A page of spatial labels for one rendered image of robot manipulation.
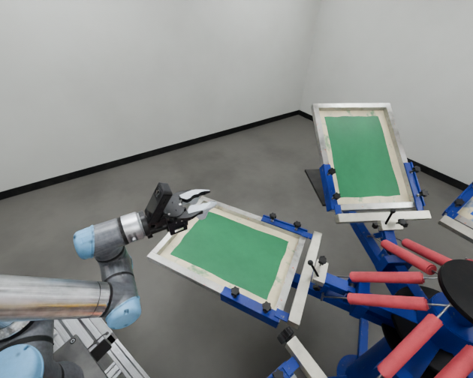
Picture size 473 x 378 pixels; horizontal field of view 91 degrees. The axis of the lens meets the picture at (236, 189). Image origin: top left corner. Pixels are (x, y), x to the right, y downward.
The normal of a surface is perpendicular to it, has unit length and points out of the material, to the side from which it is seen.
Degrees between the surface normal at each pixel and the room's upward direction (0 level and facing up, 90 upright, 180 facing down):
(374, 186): 32
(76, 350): 0
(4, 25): 90
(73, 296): 56
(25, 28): 90
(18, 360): 7
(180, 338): 0
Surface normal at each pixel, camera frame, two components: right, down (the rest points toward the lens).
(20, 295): 0.81, -0.39
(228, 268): 0.02, -0.77
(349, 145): 0.06, -0.31
